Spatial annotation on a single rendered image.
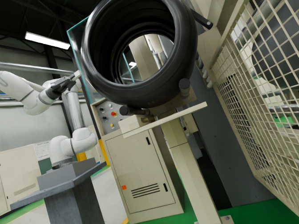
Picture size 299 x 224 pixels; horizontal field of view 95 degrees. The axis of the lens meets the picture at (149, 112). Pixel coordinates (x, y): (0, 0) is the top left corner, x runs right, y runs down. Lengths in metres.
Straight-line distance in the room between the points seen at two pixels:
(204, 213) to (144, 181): 0.59
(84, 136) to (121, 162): 0.43
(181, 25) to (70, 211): 1.38
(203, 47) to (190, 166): 0.73
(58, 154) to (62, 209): 0.41
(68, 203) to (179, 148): 0.93
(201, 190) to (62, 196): 1.01
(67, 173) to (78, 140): 0.28
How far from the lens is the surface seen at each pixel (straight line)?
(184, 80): 0.57
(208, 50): 0.94
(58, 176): 1.35
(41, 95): 1.04
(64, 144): 1.41
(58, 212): 1.45
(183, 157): 0.96
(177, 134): 0.93
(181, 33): 0.63
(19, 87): 1.07
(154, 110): 0.92
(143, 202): 1.55
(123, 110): 0.61
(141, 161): 1.39
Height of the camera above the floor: 0.78
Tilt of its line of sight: 7 degrees up
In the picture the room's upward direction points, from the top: 21 degrees counter-clockwise
